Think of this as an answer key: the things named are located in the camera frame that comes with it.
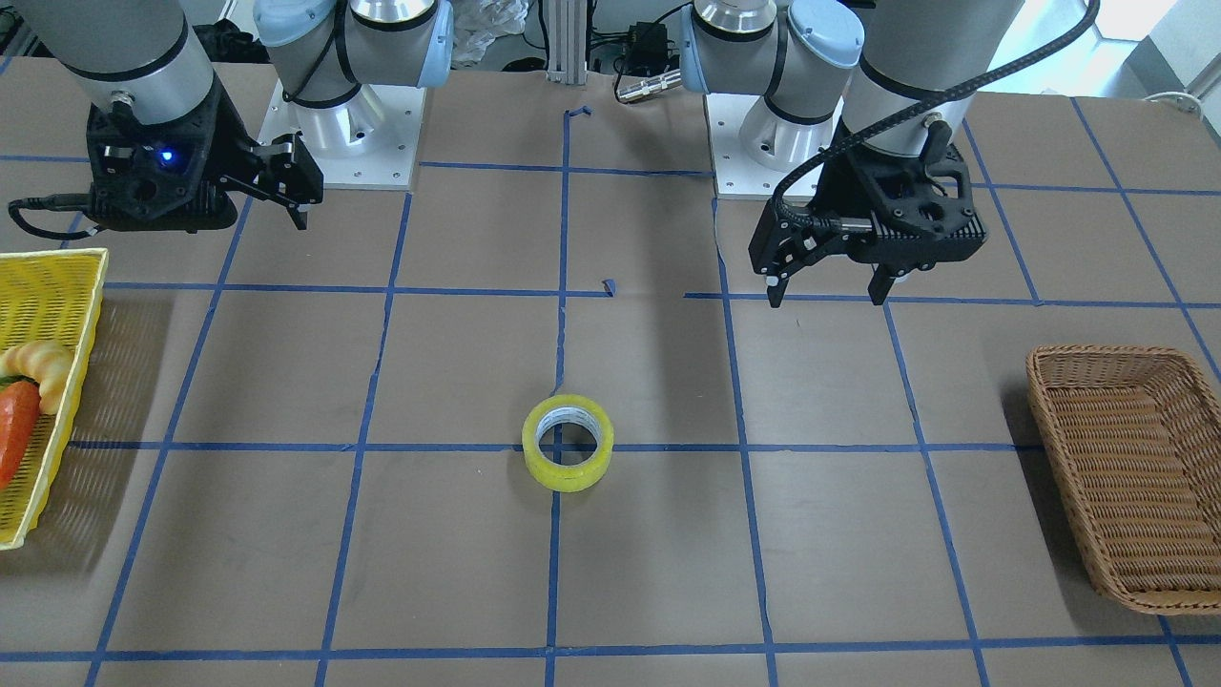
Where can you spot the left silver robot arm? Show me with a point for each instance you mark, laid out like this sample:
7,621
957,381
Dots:
878,57

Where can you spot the aluminium frame post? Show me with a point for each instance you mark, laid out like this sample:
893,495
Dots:
567,32

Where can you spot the orange toy carrot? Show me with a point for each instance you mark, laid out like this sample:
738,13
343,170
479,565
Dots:
20,412

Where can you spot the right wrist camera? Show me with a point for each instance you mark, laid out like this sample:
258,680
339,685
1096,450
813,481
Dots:
156,181

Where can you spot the toy croissant bread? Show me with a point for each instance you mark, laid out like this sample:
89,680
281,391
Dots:
46,363

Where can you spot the yellow woven basket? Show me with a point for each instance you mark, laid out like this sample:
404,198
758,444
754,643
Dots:
50,305

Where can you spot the brown wicker basket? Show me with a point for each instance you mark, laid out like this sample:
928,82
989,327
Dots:
1132,435

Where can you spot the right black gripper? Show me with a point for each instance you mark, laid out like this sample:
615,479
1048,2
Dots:
232,143

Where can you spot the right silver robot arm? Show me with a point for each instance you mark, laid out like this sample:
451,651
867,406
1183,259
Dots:
152,56

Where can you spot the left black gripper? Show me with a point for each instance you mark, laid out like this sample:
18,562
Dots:
841,187

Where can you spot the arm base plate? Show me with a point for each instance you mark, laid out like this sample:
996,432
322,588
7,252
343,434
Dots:
753,149
369,143

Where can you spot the yellow tape roll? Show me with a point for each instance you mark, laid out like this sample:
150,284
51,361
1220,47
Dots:
567,443

